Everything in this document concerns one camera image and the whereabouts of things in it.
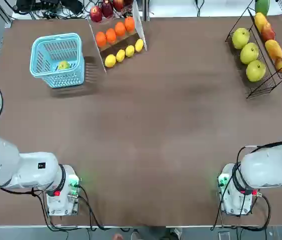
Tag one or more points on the yellow-green apple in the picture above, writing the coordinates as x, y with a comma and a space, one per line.
63, 65

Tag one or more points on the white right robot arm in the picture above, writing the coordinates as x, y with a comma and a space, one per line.
263, 170

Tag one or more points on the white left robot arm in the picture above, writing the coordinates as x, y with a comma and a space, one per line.
31, 167

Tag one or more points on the clear acrylic tiered fruit shelf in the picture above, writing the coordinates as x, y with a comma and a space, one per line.
139, 27

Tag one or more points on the red apple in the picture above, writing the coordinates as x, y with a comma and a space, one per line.
118, 4
96, 13
107, 9

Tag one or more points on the light blue plastic basket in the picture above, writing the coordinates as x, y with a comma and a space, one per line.
56, 36

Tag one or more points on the green apple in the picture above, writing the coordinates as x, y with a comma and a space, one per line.
255, 70
241, 38
249, 53

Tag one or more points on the yellow lemon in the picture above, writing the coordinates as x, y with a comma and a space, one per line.
139, 45
120, 55
130, 51
110, 60

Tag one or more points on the person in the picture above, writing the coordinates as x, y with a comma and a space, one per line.
156, 233

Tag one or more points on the small clear plastic box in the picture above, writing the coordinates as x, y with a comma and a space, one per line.
223, 235

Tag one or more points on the small red-orange mango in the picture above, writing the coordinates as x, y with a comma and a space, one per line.
280, 65

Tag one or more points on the yellow-orange mango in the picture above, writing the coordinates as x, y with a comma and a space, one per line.
274, 49

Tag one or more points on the red and yellow mango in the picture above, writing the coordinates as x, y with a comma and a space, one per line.
267, 32

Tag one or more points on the black electronics box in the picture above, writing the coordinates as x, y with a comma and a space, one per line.
36, 3

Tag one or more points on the aluminium frame post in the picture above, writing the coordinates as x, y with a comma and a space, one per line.
146, 10

